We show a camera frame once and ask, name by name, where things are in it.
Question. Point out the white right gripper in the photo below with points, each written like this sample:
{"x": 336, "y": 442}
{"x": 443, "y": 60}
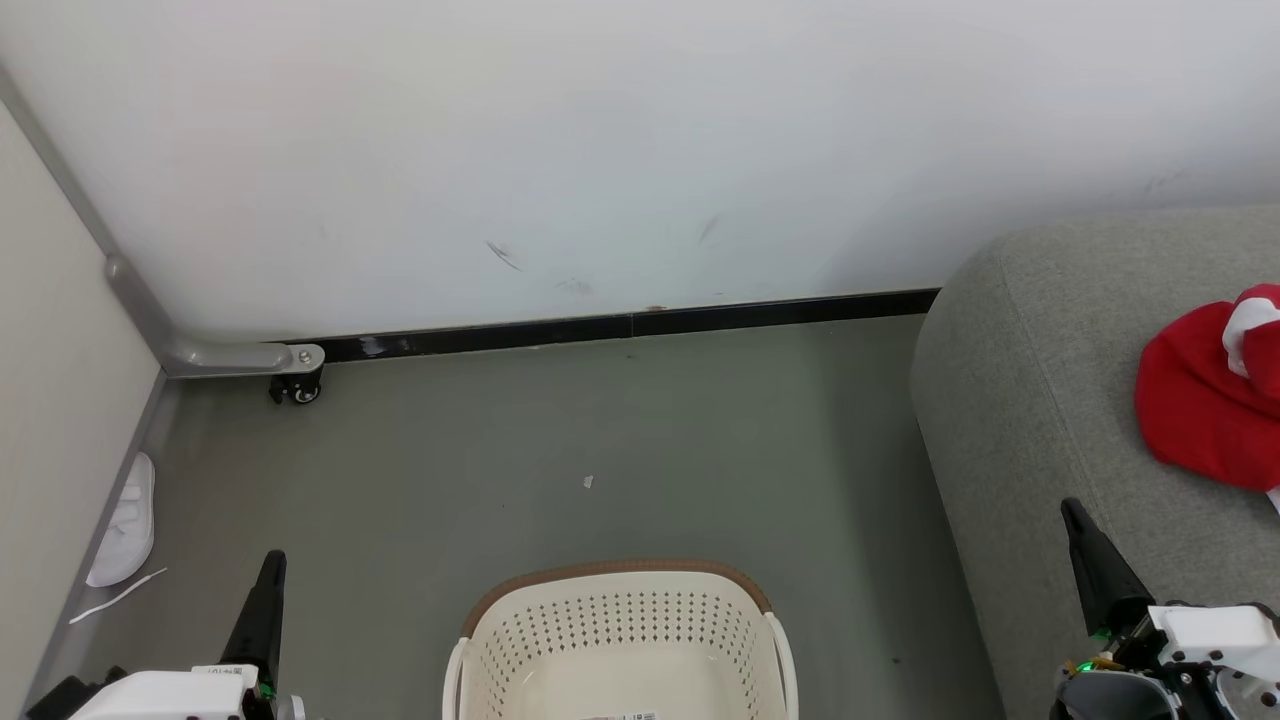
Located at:
{"x": 1220, "y": 635}

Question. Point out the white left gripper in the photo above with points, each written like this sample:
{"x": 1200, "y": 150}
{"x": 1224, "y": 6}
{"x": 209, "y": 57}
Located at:
{"x": 160, "y": 695}

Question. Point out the red clothing with white trim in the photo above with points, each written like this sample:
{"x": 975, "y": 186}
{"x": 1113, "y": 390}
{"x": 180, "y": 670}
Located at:
{"x": 1200, "y": 400}

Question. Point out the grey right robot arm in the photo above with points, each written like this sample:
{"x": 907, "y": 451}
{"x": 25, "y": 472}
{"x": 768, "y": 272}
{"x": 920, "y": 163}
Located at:
{"x": 1120, "y": 700}

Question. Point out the white perforated laundry basket brown rim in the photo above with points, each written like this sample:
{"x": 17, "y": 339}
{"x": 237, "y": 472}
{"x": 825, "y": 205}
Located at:
{"x": 620, "y": 640}

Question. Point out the thin white strip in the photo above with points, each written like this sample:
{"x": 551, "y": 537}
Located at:
{"x": 115, "y": 598}

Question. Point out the white slipper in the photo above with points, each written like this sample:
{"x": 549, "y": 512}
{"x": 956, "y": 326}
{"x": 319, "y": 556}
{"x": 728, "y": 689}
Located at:
{"x": 125, "y": 530}

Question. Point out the grey fabric sofa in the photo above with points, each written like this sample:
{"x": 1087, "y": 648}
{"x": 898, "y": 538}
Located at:
{"x": 1040, "y": 400}

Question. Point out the black caster wheel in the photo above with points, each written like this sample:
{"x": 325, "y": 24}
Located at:
{"x": 297, "y": 388}

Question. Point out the black baseboard strip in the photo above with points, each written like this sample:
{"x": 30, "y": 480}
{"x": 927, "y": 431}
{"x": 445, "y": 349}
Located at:
{"x": 600, "y": 328}

